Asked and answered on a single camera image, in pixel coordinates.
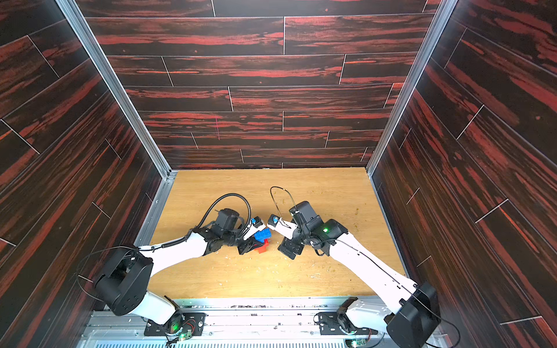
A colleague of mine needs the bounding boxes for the blue long lego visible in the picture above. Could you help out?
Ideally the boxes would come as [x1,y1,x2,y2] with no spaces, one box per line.
[253,228,271,244]

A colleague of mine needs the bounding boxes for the red long lego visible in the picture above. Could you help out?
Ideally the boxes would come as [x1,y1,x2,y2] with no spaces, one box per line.
[256,239,269,254]

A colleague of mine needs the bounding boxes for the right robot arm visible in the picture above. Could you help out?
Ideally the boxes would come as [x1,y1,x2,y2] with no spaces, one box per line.
[268,201,441,347]

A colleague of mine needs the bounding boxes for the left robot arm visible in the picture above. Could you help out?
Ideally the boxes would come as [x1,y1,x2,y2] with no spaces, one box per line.
[94,208,267,335]

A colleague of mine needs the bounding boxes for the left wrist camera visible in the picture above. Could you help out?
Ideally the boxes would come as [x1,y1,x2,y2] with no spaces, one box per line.
[243,216,266,240]

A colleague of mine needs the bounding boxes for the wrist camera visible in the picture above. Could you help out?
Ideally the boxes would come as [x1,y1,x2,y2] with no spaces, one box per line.
[267,214,300,239]
[243,216,266,240]

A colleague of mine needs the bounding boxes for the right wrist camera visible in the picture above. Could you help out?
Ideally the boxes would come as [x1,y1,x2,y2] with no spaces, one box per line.
[267,214,300,239]

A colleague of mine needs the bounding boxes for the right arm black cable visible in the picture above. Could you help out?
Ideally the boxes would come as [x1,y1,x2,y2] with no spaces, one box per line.
[269,186,461,348]

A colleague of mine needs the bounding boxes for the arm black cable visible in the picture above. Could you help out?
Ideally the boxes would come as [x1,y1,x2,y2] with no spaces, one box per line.
[73,193,253,305]
[269,186,461,348]

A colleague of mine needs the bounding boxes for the aluminium front rail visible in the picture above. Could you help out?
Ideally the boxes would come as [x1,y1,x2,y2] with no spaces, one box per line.
[77,297,396,347]

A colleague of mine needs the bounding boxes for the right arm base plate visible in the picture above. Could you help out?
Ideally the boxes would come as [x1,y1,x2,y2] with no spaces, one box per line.
[313,312,378,336]

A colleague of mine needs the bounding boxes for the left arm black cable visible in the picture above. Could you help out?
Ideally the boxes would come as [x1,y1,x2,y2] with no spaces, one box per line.
[73,193,253,305]

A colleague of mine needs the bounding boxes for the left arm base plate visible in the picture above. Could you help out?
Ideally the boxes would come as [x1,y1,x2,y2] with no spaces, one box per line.
[144,312,207,339]

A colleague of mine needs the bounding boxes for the right aluminium corner post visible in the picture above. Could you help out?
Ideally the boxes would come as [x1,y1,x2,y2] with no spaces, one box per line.
[366,0,458,183]

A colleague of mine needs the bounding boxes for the aluminium corner post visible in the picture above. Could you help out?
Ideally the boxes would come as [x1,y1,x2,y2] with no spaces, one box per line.
[366,0,458,183]
[56,0,176,180]

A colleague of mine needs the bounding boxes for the left aluminium corner post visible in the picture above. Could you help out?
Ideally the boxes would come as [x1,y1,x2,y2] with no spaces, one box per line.
[56,0,176,180]

